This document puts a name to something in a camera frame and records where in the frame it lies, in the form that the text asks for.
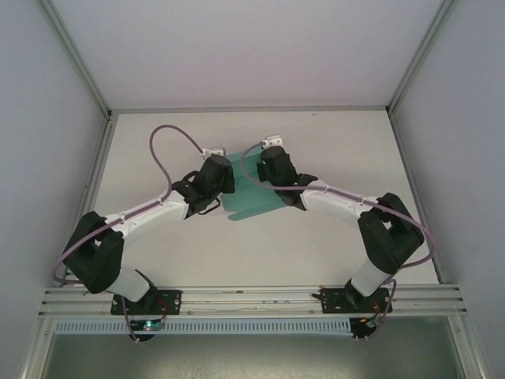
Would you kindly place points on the teal paper box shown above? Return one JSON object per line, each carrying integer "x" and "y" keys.
{"x": 246, "y": 199}

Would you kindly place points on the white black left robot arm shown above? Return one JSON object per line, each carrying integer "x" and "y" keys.
{"x": 150, "y": 217}

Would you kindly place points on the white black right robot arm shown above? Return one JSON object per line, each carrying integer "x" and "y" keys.
{"x": 335, "y": 205}

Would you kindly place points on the circuit board with green light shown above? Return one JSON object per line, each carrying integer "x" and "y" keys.
{"x": 148, "y": 325}

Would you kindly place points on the small circuit board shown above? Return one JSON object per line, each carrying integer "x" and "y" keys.
{"x": 371, "y": 323}

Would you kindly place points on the grey metal lower panel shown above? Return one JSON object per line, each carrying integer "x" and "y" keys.
{"x": 252, "y": 357}

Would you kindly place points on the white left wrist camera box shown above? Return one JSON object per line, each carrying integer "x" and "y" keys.
{"x": 215, "y": 152}

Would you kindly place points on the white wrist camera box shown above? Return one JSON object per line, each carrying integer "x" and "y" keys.
{"x": 273, "y": 140}
{"x": 215, "y": 152}

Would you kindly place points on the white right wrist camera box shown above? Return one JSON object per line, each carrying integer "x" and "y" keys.
{"x": 273, "y": 140}

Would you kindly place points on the aluminium back rail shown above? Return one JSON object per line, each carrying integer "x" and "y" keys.
{"x": 244, "y": 109}

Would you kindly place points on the aluminium side rail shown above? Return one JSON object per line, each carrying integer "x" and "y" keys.
{"x": 414, "y": 189}
{"x": 98, "y": 177}

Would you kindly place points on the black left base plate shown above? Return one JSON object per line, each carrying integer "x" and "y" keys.
{"x": 173, "y": 302}

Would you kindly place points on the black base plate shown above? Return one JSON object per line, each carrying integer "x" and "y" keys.
{"x": 333, "y": 300}
{"x": 173, "y": 302}

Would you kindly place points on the aluminium mounting rail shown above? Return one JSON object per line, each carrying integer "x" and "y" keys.
{"x": 252, "y": 302}

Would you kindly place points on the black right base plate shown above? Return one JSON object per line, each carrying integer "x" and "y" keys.
{"x": 333, "y": 300}

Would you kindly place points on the aluminium frame post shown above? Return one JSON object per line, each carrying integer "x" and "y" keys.
{"x": 75, "y": 59}
{"x": 420, "y": 59}

